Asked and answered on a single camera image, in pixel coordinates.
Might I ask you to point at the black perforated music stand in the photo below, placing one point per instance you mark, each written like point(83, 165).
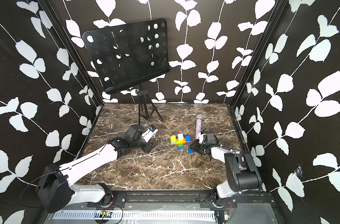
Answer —
point(128, 55)

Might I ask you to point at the blue lego brick pair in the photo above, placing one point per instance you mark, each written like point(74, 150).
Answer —
point(187, 139)

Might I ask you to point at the purple glitter microphone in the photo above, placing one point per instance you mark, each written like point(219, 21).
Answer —
point(198, 126)

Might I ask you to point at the black front mounting rail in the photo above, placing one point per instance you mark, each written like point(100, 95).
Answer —
point(206, 198)

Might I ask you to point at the yellow square lego brick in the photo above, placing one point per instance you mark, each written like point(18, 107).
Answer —
point(173, 140)

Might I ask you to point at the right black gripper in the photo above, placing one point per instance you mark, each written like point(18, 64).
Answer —
point(195, 147)

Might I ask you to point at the white slotted cable duct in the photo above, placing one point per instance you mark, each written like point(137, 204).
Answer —
point(133, 215)

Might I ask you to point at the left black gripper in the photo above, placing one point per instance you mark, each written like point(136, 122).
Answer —
point(149, 147)

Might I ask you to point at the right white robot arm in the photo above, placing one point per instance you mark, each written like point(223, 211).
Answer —
point(241, 172)

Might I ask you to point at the lilac square lego brick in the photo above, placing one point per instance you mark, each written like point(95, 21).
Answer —
point(180, 136)

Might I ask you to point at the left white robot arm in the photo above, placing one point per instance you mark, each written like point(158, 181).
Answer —
point(58, 188)

